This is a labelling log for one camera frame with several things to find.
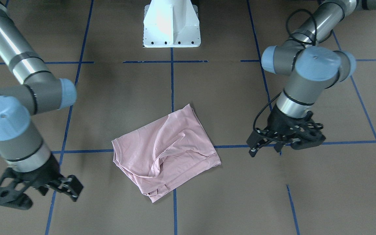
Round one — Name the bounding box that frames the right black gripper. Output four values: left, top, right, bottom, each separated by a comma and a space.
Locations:
0, 154, 84, 210

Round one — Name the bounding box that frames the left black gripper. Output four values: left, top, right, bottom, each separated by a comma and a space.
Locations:
246, 106, 326, 158

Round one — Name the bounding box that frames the pink Snoopy t-shirt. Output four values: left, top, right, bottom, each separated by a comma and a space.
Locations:
112, 104, 221, 203

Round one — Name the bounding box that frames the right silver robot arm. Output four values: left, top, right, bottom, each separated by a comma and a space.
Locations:
0, 2, 83, 210

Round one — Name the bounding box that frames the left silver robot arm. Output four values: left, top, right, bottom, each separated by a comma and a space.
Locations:
247, 0, 376, 157

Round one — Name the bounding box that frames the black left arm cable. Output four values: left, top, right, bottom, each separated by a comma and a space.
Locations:
253, 9, 318, 137

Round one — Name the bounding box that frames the white metal mount base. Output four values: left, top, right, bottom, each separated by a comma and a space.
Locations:
142, 0, 201, 48

